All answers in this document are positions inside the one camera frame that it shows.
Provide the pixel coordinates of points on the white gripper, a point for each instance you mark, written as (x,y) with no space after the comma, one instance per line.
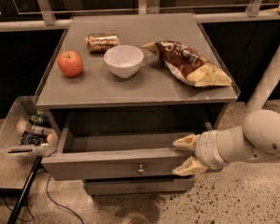
(209,148)

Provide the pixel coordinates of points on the grey top drawer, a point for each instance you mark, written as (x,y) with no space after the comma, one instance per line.
(122,151)

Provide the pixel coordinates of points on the grey drawer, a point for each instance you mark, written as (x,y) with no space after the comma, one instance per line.
(122,151)
(138,185)

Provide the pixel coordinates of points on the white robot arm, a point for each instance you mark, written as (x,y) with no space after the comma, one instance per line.
(256,140)

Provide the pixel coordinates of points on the grey bottom drawer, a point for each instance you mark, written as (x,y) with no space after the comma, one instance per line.
(138,185)

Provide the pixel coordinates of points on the grey drawer cabinet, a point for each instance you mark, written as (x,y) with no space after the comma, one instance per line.
(98,99)

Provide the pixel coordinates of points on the brown yellow chip bag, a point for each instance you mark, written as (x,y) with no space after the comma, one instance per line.
(188,65)

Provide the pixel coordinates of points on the white bowl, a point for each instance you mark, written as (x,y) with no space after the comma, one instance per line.
(124,61)

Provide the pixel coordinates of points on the gold soda can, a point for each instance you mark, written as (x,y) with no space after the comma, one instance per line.
(101,42)

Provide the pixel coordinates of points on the red apple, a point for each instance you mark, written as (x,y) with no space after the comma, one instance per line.
(70,63)

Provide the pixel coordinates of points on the white plastic bottle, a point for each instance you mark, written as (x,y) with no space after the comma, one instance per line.
(25,126)

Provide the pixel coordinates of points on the green snack packet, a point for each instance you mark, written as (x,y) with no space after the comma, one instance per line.
(39,118)

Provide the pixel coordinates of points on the black pole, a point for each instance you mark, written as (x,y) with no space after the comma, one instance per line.
(24,191)

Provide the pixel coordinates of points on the blue snack packet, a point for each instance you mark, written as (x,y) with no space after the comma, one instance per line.
(32,139)

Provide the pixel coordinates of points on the clear plastic bin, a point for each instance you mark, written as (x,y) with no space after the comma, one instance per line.
(23,108)

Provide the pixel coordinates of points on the metal railing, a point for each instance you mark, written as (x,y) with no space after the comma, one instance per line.
(25,15)

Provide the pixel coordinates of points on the white diagonal post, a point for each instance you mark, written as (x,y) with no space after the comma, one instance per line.
(266,85)

